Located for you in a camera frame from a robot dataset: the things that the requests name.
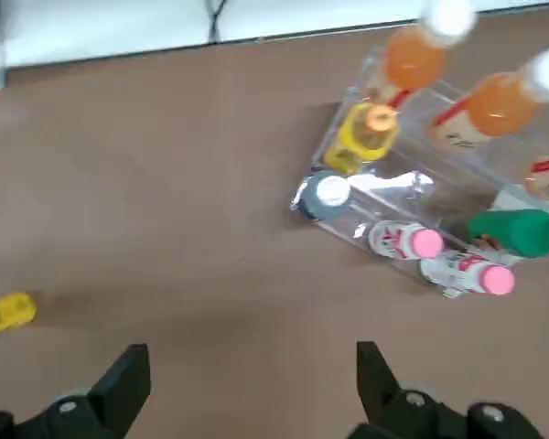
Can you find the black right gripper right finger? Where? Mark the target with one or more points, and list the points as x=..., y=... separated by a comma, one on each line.
x=416, y=411

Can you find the water bottle white cap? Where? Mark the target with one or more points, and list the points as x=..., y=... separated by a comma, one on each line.
x=327, y=194

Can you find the clear acrylic drinks tray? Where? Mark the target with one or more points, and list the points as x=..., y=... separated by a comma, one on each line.
x=393, y=196

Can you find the yellow drink bottle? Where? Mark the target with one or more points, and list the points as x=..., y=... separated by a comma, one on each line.
x=361, y=137
x=7, y=315

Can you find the green bottle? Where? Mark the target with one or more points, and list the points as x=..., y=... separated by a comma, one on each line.
x=517, y=233

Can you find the pink cap white bottle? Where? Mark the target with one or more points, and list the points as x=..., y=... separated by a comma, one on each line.
x=407, y=241
x=471, y=274

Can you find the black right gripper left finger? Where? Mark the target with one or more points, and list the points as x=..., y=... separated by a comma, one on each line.
x=73, y=411

